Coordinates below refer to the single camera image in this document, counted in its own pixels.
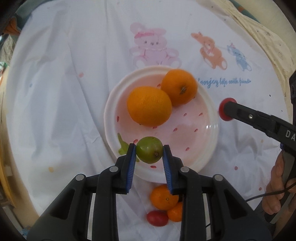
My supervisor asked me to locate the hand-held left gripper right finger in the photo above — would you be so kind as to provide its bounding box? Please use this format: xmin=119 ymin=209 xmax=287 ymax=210
xmin=162 ymin=145 xmax=270 ymax=241

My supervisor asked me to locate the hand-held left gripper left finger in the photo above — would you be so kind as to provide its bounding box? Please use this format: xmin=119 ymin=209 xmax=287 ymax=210
xmin=27 ymin=143 xmax=137 ymax=241

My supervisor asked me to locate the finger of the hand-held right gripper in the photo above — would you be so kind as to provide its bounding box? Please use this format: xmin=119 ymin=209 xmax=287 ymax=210
xmin=224 ymin=101 xmax=276 ymax=138

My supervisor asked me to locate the small green fruit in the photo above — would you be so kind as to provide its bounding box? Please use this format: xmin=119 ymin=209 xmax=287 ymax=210
xmin=136 ymin=137 xmax=164 ymax=164

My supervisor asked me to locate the white plate with pink centre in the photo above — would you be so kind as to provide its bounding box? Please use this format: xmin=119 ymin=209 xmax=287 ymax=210
xmin=104 ymin=65 xmax=220 ymax=184

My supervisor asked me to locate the person's right hand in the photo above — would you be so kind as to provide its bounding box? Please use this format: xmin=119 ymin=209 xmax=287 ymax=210
xmin=263 ymin=152 xmax=296 ymax=215

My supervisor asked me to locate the small tangerine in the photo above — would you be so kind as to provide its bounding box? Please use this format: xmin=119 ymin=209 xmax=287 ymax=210
xmin=167 ymin=202 xmax=183 ymax=222
xmin=150 ymin=184 xmax=180 ymax=211

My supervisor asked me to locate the red cherry tomato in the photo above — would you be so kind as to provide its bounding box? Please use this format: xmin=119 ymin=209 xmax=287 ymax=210
xmin=147 ymin=210 xmax=169 ymax=226

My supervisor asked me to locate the large smooth orange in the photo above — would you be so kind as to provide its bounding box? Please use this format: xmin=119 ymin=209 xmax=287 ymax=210
xmin=127 ymin=86 xmax=173 ymax=127

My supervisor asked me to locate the orange with stem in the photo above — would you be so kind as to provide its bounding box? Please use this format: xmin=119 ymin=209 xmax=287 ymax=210
xmin=160 ymin=69 xmax=198 ymax=107

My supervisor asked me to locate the beige patterned cloth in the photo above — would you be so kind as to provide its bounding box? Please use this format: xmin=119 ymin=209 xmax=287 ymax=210
xmin=196 ymin=0 xmax=295 ymax=98

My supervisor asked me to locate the teal cloth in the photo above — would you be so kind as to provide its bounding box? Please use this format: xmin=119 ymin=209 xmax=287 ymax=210
xmin=229 ymin=0 xmax=262 ymax=24

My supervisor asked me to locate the white printed tablecloth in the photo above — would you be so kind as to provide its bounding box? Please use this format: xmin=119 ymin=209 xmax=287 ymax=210
xmin=4 ymin=0 xmax=290 ymax=241

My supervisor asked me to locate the thin black cable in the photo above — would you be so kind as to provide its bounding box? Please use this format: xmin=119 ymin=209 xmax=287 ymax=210
xmin=245 ymin=181 xmax=296 ymax=202

